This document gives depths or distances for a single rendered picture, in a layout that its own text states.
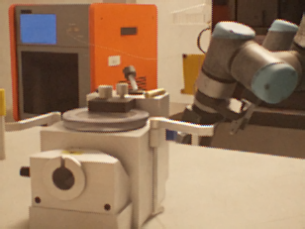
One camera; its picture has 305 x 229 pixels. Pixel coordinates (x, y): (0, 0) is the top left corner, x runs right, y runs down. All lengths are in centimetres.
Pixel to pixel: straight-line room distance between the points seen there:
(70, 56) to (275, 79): 88
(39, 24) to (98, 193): 147
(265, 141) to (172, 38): 160
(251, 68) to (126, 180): 70
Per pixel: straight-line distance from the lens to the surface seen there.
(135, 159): 51
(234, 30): 123
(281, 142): 211
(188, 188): 65
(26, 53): 197
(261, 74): 115
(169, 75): 361
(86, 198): 50
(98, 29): 179
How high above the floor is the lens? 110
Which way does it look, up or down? 10 degrees down
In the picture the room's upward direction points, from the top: straight up
